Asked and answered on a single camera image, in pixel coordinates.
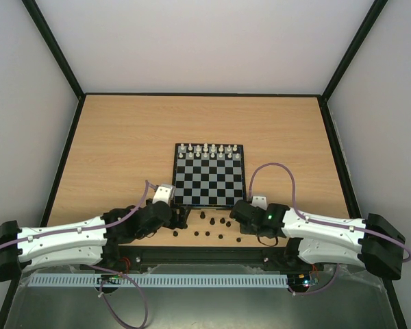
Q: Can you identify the black and grey chessboard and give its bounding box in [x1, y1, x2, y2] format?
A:
[172, 143, 247, 209]

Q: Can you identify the right controller board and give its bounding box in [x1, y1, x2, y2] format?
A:
[290, 272, 319, 287]

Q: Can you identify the left controller board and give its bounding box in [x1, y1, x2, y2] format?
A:
[95, 273, 127, 287]

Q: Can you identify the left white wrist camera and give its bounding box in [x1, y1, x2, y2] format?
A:
[152, 184, 175, 205]

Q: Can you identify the black frame post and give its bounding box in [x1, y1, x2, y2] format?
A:
[21, 0, 86, 99]
[322, 0, 388, 100]

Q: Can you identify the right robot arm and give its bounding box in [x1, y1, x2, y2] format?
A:
[230, 200, 406, 280]

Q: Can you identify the black frame post right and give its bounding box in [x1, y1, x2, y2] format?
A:
[322, 0, 388, 100]

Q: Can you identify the controller board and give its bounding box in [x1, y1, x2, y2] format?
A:
[290, 272, 319, 287]
[95, 273, 127, 287]

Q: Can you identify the black frame post left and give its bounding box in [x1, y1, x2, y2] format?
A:
[21, 0, 86, 99]

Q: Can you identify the grey slotted cable duct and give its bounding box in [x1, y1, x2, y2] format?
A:
[28, 273, 288, 289]

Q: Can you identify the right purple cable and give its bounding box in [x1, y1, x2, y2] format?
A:
[248, 163, 411, 296]

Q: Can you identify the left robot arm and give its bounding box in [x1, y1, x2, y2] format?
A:
[0, 201, 190, 282]

